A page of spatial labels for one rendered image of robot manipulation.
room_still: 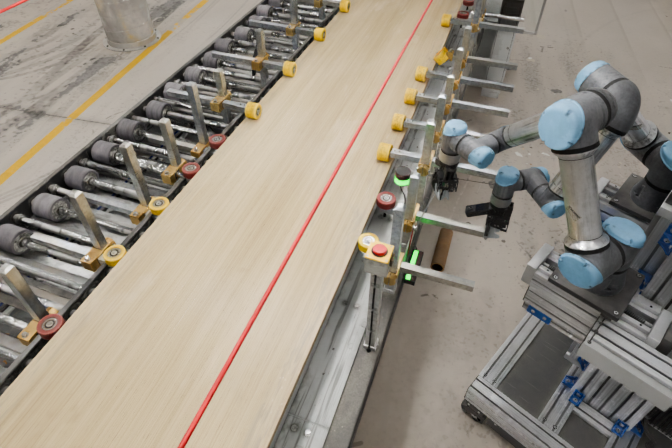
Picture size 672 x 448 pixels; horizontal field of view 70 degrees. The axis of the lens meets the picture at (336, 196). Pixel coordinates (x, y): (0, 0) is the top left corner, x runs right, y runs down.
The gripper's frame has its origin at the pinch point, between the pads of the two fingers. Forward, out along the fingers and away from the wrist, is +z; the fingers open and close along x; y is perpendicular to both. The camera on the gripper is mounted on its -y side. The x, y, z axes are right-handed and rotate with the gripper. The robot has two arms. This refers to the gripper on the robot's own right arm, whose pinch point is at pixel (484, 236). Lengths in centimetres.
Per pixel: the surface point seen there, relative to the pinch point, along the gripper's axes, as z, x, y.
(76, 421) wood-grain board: -10, -117, -99
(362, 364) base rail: 12, -63, -32
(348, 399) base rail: 11, -77, -32
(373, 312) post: -12, -57, -30
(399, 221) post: -29, -31, -30
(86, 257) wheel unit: -8, -66, -140
